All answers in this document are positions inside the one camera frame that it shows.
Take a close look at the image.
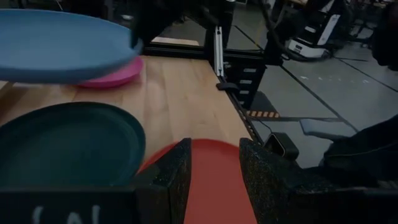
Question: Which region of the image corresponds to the pink plastic plate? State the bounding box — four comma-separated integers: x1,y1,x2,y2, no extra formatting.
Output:
76,55,145,89

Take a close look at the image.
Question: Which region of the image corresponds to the silver aluminium post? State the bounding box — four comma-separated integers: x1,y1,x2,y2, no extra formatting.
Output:
213,26,224,77

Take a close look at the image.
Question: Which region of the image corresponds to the black chair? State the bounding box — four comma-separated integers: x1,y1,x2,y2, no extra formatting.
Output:
371,1,398,72

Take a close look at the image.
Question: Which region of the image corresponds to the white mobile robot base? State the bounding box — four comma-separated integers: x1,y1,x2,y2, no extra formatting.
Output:
284,12,342,59

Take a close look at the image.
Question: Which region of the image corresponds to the black clamp block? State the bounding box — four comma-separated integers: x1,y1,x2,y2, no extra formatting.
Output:
216,82,239,92

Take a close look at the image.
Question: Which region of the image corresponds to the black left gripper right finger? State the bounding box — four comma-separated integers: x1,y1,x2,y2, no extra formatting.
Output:
238,138,340,224

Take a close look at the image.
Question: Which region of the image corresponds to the dark green plastic plate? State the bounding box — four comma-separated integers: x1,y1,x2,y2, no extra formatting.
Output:
0,101,146,189

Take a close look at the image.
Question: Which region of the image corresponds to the orange black striped floor strip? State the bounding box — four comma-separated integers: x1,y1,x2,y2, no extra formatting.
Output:
246,110,280,119

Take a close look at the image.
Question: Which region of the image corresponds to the black power adapter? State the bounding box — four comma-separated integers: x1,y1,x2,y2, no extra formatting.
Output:
263,131,300,161

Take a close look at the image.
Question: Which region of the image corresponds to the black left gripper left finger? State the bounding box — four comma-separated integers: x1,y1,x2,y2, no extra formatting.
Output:
135,138,193,224

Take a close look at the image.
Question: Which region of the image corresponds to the thick black cable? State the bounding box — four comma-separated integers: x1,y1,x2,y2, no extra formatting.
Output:
257,0,315,63

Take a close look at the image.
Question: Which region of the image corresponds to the person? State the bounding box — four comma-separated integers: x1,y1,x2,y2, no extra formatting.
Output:
322,113,398,190

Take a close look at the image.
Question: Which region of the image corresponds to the large orange bowl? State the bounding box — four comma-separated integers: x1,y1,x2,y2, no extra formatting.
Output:
136,139,258,224

